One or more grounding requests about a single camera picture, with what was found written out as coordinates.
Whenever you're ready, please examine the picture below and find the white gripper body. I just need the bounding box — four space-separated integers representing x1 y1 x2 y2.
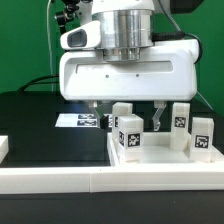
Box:
59 40 198 101

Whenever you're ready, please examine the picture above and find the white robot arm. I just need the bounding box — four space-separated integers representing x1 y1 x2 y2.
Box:
59 0 202 130

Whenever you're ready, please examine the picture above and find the black cable bundle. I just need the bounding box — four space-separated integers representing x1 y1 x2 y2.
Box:
18 75 63 92

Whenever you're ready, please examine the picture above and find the white marker tag sheet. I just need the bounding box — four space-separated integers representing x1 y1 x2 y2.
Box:
55 113 97 128

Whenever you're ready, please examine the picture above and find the white U-shaped obstacle fence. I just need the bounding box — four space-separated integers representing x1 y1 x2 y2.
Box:
0 136 224 194

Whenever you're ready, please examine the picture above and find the white square table top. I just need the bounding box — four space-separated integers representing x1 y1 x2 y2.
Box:
107 132 224 166

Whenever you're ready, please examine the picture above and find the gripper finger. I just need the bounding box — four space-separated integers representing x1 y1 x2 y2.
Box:
152 101 167 131
88 101 109 129

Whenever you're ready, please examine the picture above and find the white thin cable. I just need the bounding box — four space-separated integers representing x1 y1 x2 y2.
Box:
46 0 56 92

